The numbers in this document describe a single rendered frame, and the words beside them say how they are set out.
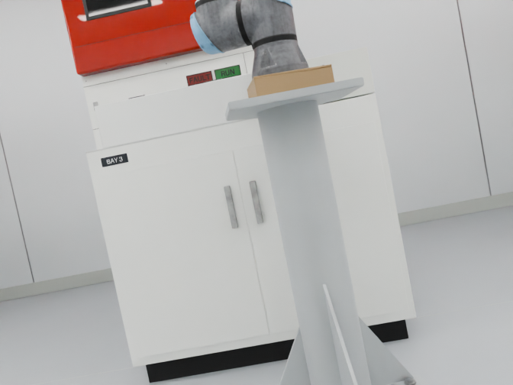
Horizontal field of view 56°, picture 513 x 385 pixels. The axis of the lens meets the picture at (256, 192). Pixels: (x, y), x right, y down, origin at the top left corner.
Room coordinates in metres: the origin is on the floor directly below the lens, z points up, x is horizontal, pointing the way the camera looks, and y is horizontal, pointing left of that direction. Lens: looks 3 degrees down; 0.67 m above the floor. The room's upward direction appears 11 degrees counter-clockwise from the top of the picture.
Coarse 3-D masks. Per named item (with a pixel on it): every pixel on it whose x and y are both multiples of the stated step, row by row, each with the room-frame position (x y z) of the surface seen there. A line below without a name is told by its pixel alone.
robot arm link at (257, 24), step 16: (240, 0) 1.26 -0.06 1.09; (256, 0) 1.22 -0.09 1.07; (272, 0) 1.21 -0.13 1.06; (288, 0) 1.23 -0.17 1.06; (240, 16) 1.23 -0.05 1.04; (256, 16) 1.22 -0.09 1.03; (272, 16) 1.21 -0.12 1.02; (288, 16) 1.22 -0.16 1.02; (240, 32) 1.24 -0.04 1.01; (256, 32) 1.23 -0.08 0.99; (272, 32) 1.21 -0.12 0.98; (288, 32) 1.22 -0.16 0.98
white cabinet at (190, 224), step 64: (256, 128) 1.56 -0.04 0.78; (128, 192) 1.58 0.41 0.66; (192, 192) 1.57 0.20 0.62; (256, 192) 1.54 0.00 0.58; (384, 192) 1.53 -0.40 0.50; (128, 256) 1.59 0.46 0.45; (192, 256) 1.57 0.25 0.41; (256, 256) 1.56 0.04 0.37; (384, 256) 1.53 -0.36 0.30; (128, 320) 1.59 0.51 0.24; (192, 320) 1.58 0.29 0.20; (256, 320) 1.56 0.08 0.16; (384, 320) 1.54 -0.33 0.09
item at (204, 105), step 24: (144, 96) 1.58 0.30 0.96; (168, 96) 1.57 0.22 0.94; (192, 96) 1.57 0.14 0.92; (216, 96) 1.56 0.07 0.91; (240, 96) 1.56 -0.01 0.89; (120, 120) 1.59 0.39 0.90; (144, 120) 1.58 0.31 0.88; (168, 120) 1.58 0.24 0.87; (192, 120) 1.57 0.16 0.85; (216, 120) 1.57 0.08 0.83; (120, 144) 1.59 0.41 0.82
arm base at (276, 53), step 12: (276, 36) 1.21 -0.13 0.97; (288, 36) 1.22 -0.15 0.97; (264, 48) 1.22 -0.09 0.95; (276, 48) 1.21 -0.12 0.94; (288, 48) 1.21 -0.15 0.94; (264, 60) 1.22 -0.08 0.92; (276, 60) 1.20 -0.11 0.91; (288, 60) 1.20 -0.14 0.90; (300, 60) 1.21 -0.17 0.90; (252, 72) 1.26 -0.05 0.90; (264, 72) 1.21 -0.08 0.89; (276, 72) 1.19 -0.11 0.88
